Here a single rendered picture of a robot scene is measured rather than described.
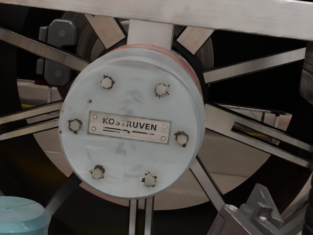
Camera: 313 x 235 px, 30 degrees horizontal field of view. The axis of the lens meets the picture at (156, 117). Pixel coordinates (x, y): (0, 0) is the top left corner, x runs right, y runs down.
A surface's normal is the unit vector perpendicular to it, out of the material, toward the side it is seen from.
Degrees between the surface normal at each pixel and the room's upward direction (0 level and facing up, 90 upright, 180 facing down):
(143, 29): 90
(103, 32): 90
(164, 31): 90
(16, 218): 0
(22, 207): 0
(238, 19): 90
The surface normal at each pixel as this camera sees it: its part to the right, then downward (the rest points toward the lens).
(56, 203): -0.05, 0.18
